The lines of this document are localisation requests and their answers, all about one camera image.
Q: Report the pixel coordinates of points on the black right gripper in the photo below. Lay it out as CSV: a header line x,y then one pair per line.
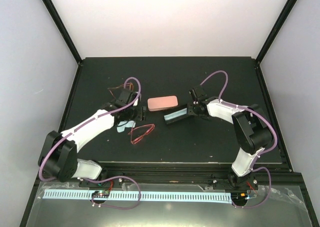
x,y
190,111

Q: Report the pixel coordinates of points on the pink glasses case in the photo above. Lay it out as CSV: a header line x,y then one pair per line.
x,y
162,103

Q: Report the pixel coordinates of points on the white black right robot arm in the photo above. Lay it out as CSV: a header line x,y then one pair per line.
x,y
254,134

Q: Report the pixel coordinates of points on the left black frame post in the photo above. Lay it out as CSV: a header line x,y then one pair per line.
x,y
62,29

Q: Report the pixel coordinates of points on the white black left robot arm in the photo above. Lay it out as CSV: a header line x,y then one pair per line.
x,y
59,154

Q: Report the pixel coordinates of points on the black frame post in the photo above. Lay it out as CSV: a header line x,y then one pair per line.
x,y
281,19
62,29

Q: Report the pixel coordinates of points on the red frame sunglasses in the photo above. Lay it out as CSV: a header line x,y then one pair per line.
x,y
138,133

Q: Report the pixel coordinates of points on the brown frame sunglasses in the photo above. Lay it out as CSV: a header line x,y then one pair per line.
x,y
128,85

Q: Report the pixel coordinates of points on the base circuit board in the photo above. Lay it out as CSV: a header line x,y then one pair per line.
x,y
100,194
243,195

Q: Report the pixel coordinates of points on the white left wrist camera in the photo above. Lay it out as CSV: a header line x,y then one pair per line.
x,y
137,101

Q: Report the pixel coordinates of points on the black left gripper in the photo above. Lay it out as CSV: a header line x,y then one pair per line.
x,y
143,114

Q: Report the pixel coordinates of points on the white slotted cable duct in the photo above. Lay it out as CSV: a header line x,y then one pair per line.
x,y
144,196

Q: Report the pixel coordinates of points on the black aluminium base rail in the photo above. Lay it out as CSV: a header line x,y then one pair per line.
x,y
216,180

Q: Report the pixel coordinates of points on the right base circuit board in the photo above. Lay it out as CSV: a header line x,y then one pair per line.
x,y
243,195

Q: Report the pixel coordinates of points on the left base circuit board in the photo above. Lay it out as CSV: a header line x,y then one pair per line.
x,y
100,194

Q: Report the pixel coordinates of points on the light blue cleaning cloth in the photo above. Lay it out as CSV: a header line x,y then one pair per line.
x,y
175,114

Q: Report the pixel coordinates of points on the right black frame post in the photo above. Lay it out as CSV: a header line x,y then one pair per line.
x,y
281,19

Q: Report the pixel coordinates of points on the black glasses case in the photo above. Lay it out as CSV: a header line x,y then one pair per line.
x,y
173,110

